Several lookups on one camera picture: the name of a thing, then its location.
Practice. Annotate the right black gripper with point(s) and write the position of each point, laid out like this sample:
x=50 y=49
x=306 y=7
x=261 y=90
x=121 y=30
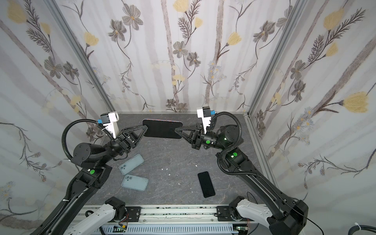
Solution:
x=195 y=137

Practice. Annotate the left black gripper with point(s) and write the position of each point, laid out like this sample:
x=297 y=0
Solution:
x=122 y=144

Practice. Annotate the black phone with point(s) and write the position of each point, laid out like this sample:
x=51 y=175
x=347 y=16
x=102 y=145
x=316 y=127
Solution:
x=162 y=128
x=206 y=184

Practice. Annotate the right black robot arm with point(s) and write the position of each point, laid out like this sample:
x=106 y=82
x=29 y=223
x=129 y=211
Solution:
x=281 y=214

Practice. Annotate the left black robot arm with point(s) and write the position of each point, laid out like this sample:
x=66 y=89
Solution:
x=93 y=160

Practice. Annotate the upper translucent green case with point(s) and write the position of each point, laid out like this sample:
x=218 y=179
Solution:
x=131 y=164

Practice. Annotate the translucent green case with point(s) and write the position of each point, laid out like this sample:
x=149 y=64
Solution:
x=135 y=182
x=131 y=164

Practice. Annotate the lower translucent green case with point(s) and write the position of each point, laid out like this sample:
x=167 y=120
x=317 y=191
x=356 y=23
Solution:
x=135 y=182

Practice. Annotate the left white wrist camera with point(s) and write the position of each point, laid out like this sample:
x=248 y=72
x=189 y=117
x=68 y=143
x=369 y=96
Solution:
x=108 y=123

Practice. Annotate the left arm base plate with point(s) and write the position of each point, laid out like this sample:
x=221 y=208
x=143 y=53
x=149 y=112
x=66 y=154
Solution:
x=130 y=214

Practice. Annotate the aluminium mounting rail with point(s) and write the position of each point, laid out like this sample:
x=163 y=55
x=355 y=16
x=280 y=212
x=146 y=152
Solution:
x=176 y=214

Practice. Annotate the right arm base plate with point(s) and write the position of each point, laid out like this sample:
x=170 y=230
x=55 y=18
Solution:
x=227 y=213

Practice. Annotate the white perforated cable duct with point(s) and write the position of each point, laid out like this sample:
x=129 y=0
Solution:
x=172 y=229

